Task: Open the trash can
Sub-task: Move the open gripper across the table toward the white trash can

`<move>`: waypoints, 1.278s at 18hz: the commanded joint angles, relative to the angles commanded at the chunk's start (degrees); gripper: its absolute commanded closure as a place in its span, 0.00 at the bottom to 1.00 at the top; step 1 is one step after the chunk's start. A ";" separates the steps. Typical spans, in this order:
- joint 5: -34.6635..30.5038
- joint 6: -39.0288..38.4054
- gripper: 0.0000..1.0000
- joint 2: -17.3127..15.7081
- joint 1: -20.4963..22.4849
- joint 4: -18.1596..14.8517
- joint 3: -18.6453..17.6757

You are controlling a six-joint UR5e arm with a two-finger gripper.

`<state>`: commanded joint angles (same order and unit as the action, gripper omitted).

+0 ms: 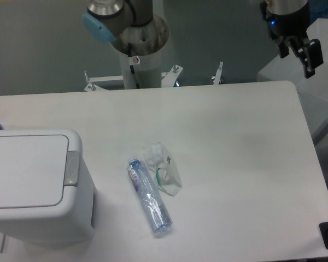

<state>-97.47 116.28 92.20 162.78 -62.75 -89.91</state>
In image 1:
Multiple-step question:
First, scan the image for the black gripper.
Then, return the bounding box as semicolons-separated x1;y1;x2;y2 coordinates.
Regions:
260;0;324;79

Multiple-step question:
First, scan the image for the white push-button trash can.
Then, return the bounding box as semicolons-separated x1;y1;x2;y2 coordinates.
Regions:
0;129;97;243

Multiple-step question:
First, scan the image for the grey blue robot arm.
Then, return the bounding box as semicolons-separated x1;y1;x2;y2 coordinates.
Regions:
82;1;324;78

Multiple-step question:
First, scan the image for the white covered box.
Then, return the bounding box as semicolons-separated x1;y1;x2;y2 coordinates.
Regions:
257;19;328;144

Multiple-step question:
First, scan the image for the crumpled clear plastic bag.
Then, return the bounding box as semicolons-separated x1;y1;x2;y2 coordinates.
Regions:
142;142;183;197

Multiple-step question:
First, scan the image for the clear plastic water bottle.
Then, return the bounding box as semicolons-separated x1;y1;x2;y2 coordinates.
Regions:
126;157;173;238

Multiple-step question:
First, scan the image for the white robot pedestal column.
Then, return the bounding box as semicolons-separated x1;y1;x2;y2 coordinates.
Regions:
118;51;162;90

